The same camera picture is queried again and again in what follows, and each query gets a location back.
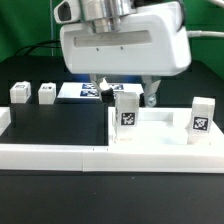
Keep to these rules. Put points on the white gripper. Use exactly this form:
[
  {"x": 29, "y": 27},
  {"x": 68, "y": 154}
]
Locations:
[{"x": 118, "y": 37}]

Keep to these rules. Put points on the white square table top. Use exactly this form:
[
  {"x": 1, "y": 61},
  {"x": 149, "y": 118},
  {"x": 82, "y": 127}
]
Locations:
[{"x": 161, "y": 131}]

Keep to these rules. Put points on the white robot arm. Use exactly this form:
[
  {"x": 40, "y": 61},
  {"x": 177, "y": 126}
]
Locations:
[{"x": 126, "y": 37}]

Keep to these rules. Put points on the white marker sheet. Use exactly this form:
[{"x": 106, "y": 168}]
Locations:
[{"x": 77, "y": 90}]

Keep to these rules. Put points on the white U-shaped fence wall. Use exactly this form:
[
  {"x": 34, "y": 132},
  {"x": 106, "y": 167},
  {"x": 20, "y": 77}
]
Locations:
[{"x": 99, "y": 159}]

